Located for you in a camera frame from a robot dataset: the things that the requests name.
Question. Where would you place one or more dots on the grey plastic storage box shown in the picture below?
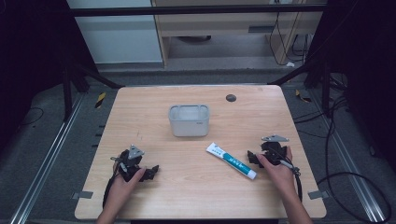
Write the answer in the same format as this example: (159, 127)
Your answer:
(189, 120)

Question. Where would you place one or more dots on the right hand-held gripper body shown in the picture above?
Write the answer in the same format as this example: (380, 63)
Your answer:
(274, 152)

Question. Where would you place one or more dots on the light wooden desk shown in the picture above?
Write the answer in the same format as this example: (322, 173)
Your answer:
(218, 25)

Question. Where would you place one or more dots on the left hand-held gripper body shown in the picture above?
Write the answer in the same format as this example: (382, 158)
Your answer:
(134, 161)

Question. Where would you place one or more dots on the grey round table grommet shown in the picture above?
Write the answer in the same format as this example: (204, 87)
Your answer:
(231, 98)

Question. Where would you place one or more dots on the aluminium floor rail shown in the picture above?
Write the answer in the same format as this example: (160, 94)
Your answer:
(46, 155)
(348, 155)

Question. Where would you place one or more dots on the white cabinet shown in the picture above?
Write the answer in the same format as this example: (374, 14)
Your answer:
(118, 37)

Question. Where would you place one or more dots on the yellow and black striped tape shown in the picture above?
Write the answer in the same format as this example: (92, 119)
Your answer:
(100, 100)
(302, 97)

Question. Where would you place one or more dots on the person's right hand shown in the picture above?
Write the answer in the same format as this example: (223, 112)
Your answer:
(280, 174)

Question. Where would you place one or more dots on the black horizontal frame bar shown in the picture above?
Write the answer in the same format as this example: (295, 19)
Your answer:
(186, 10)

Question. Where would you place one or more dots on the black curtain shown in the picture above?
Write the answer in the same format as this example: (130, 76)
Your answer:
(34, 56)
(361, 62)

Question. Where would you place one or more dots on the person's left hand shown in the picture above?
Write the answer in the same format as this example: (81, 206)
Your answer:
(122, 187)

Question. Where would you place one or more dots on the black metal stand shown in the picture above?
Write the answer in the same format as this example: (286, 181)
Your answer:
(67, 93)
(325, 87)

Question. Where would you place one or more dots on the grey tape strip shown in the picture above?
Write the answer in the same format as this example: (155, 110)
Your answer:
(82, 195)
(318, 194)

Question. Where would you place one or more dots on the white and teal toothpaste tube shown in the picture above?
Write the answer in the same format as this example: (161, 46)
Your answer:
(231, 160)

